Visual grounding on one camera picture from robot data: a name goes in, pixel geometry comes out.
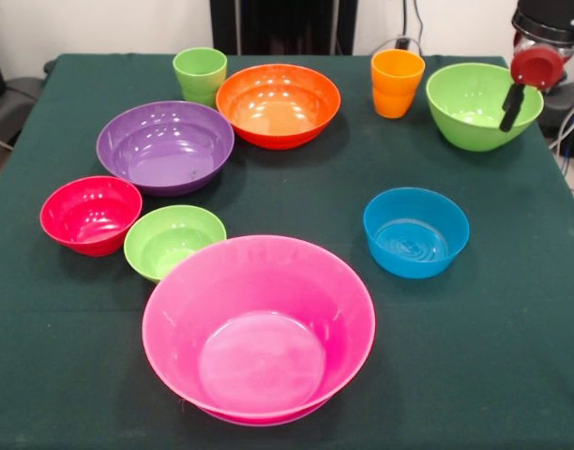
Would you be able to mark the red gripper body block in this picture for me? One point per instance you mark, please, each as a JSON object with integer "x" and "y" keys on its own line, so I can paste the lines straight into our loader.
{"x": 538, "y": 68}

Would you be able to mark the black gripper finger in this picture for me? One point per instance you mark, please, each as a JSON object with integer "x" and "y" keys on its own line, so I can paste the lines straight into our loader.
{"x": 512, "y": 110}

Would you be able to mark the large green plastic bowl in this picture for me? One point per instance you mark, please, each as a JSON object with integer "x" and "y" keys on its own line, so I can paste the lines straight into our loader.
{"x": 465, "y": 112}

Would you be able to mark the blue plastic bowl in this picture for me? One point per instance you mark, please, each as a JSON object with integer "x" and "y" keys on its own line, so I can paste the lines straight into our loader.
{"x": 416, "y": 244}

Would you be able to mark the orange plastic bowl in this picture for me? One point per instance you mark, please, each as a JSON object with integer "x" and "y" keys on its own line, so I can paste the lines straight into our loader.
{"x": 277, "y": 108}

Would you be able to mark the green plastic cup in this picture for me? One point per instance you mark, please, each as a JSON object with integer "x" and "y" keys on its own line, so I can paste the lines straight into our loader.
{"x": 200, "y": 79}

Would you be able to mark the pink plastic bowl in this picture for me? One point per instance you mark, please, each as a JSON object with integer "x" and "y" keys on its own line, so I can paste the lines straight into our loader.
{"x": 259, "y": 328}

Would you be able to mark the small green plastic bowl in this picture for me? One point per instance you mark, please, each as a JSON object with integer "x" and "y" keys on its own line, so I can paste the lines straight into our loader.
{"x": 165, "y": 239}

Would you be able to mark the red plastic bowl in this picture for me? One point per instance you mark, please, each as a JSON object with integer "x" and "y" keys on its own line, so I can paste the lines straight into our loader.
{"x": 87, "y": 220}

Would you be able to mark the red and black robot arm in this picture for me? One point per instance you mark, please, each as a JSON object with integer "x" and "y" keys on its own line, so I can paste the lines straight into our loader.
{"x": 549, "y": 21}

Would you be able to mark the orange plastic cup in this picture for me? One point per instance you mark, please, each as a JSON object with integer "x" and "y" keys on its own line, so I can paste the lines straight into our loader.
{"x": 395, "y": 89}

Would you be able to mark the black cabinet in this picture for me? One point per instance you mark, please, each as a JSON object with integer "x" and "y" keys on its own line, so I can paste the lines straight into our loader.
{"x": 277, "y": 23}

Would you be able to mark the purple plastic bowl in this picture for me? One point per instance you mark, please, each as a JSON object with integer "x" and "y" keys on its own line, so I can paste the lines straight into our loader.
{"x": 165, "y": 154}

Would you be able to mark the dark green tablecloth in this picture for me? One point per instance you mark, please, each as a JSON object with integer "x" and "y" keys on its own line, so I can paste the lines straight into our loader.
{"x": 80, "y": 351}

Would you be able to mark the black chair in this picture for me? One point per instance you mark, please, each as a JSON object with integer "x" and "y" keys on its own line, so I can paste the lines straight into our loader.
{"x": 15, "y": 103}

